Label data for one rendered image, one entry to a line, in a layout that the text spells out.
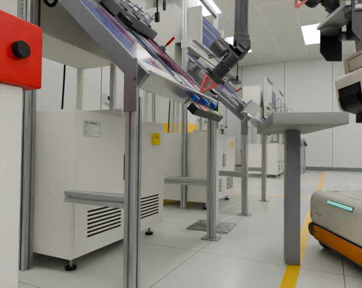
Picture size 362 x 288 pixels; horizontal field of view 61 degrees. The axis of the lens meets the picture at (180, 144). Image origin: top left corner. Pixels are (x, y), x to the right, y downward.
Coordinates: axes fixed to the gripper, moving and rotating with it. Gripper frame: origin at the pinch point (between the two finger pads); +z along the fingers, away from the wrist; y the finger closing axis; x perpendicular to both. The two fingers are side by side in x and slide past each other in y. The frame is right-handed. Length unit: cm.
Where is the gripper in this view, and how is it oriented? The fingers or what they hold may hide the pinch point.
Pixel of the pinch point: (202, 90)
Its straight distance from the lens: 135.9
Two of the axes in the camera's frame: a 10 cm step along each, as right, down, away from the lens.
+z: -6.7, 6.9, 2.8
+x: 6.1, 7.2, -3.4
